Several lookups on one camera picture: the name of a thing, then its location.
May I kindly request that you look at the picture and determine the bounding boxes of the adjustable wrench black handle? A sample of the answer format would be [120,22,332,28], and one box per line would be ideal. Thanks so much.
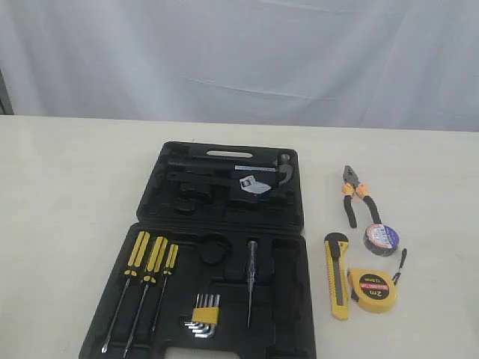
[166,172,272,195]

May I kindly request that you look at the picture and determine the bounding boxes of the small yellow black screwdriver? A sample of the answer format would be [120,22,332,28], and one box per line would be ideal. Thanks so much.
[151,244,179,334]

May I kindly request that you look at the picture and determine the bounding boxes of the clear handle tester screwdriver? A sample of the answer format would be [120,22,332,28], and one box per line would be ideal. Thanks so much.
[246,240,257,328]

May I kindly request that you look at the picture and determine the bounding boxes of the claw hammer black handle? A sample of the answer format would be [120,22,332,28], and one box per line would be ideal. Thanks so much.
[167,153,293,185]

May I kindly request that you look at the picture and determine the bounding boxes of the large yellow black screwdriver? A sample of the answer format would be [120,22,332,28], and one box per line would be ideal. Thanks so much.
[101,230,150,354]

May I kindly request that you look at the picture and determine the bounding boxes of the yellow utility knife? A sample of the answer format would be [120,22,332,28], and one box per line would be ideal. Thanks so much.
[324,232,349,320]

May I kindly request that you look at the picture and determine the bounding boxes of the middle yellow black screwdriver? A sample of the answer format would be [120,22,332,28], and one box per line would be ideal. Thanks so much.
[122,236,168,359]

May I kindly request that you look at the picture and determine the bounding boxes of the white backdrop curtain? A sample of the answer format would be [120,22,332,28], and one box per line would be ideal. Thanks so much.
[1,1,478,131]

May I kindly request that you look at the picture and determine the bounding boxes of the yellow 2m tape measure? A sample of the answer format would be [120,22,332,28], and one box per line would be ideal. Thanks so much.
[347,248,407,313]

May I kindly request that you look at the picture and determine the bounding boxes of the orange black combination pliers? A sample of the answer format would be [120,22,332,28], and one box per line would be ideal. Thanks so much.
[341,165,383,229]

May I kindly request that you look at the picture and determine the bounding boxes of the black electrical tape roll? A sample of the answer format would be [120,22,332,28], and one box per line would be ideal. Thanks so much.
[363,224,400,257]

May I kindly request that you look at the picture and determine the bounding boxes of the black plastic tool case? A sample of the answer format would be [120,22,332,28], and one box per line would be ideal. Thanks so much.
[79,141,316,358]

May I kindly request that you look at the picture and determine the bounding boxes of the hex key set yellow holder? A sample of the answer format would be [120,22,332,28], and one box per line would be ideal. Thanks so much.
[183,293,221,339]

